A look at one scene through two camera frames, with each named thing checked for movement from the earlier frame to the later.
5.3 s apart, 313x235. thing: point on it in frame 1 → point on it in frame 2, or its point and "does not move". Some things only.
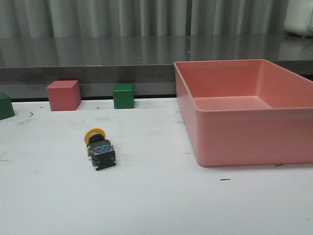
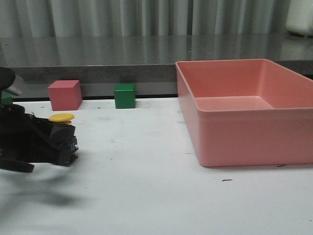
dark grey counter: (28, 64) does not move
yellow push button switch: (100, 149) → (64, 138)
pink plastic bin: (246, 112) does not move
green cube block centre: (123, 96) does not move
